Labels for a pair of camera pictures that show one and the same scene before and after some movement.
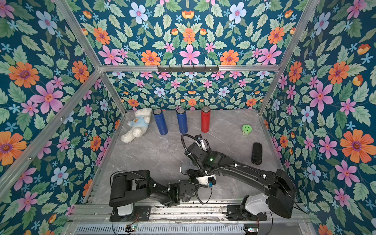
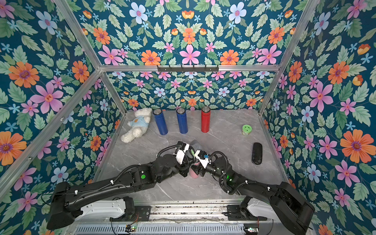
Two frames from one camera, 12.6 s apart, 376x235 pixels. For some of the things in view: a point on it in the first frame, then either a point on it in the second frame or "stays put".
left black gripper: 194,174 → 184,170
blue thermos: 160,121 stays put
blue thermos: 182,120 stays put
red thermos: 205,119 stays put
